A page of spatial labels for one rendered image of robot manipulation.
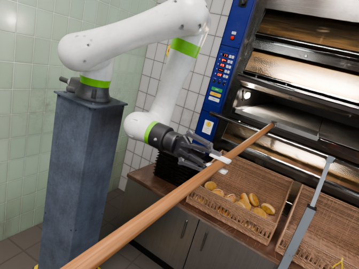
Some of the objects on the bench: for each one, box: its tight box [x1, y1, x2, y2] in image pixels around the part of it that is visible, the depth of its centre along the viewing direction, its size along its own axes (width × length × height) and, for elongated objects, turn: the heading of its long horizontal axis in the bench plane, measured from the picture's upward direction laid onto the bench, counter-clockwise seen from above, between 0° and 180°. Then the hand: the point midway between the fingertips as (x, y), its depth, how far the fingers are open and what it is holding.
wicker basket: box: [186, 150, 294, 246], centre depth 173 cm, size 49×56×28 cm
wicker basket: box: [274, 184, 359, 269], centre depth 148 cm, size 49×56×28 cm
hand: (218, 163), depth 85 cm, fingers closed on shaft, 3 cm apart
